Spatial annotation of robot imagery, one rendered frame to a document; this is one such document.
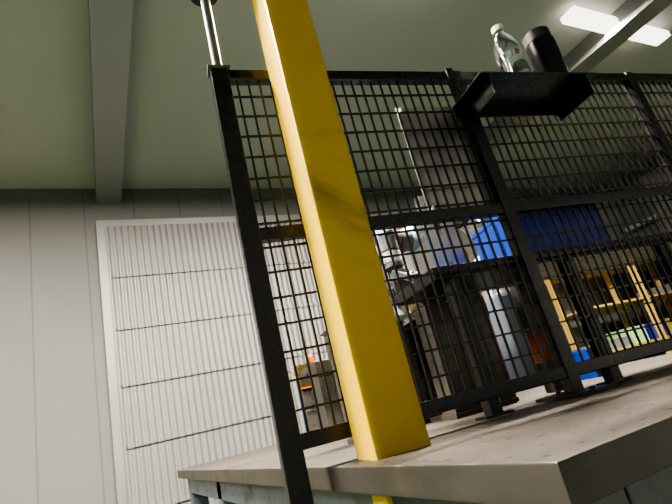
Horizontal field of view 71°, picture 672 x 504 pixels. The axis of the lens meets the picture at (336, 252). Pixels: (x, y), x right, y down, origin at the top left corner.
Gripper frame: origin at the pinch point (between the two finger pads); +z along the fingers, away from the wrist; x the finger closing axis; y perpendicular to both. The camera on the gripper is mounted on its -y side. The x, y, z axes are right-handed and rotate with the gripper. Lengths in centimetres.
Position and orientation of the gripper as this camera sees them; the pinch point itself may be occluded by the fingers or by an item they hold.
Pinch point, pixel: (411, 318)
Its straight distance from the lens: 162.9
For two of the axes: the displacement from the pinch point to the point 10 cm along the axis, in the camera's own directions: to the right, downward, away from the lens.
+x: -9.3, 1.2, -3.3
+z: 2.3, 9.2, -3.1
